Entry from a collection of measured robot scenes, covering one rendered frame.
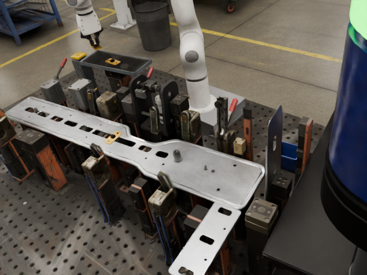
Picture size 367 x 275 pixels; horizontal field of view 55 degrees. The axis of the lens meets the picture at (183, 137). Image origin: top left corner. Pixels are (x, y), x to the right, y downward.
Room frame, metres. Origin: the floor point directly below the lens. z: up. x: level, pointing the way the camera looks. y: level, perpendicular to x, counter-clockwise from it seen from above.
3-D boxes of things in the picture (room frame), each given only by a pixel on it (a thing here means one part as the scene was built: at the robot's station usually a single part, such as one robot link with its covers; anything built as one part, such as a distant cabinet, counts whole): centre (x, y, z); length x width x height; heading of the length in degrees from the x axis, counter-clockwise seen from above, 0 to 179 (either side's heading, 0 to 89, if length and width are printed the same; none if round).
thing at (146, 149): (1.13, 0.16, 0.84); 0.12 x 0.05 x 0.29; 141
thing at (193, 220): (0.75, 0.00, 0.84); 0.11 x 0.10 x 0.28; 141
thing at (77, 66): (1.81, 0.47, 0.92); 0.08 x 0.08 x 0.44; 51
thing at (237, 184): (1.25, 0.32, 1.00); 1.38 x 0.22 x 0.02; 51
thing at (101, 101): (1.46, 0.33, 0.89); 0.13 x 0.11 x 0.38; 141
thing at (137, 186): (0.93, 0.20, 0.84); 0.11 x 0.08 x 0.29; 141
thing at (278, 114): (0.77, -0.26, 1.17); 0.12 x 0.01 x 0.34; 141
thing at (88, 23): (1.73, 0.35, 1.35); 0.10 x 0.07 x 0.11; 117
